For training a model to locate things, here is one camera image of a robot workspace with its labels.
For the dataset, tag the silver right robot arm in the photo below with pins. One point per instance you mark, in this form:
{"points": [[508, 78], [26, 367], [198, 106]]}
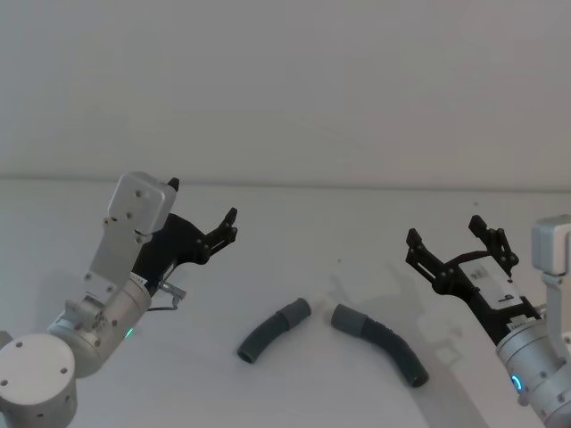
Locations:
{"points": [[531, 370]]}

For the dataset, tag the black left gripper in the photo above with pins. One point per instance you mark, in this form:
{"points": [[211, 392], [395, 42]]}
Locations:
{"points": [[171, 243]]}

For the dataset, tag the white table cloth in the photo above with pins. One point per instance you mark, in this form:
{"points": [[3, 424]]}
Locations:
{"points": [[285, 401]]}

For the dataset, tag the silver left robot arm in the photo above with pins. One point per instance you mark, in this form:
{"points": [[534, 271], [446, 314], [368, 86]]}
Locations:
{"points": [[111, 249]]}

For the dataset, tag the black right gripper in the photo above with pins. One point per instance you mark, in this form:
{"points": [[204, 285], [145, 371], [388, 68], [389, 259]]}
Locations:
{"points": [[482, 296]]}

